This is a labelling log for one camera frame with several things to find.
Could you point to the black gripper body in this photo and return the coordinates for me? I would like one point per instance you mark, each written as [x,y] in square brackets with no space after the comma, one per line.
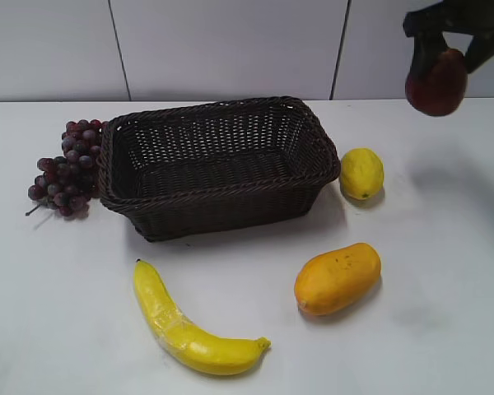
[463,17]

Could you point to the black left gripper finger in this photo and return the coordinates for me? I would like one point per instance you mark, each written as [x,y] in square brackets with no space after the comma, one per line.
[427,49]

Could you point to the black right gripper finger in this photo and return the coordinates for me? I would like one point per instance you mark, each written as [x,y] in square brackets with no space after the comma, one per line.
[480,50]

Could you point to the red apple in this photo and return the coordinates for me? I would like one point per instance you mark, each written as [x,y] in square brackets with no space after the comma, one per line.
[439,92]

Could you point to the black wicker basket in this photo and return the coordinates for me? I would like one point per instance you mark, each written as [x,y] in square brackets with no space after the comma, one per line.
[214,167]

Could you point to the yellow lemon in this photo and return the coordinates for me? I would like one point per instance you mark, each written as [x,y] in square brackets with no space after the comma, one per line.
[362,174]

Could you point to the orange mango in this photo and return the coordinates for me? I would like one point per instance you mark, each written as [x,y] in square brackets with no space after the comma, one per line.
[334,280]

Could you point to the yellow banana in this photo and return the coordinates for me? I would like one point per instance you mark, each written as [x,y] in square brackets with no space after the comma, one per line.
[184,340]

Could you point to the purple grape bunch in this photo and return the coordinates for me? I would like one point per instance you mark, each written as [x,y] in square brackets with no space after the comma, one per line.
[68,182]

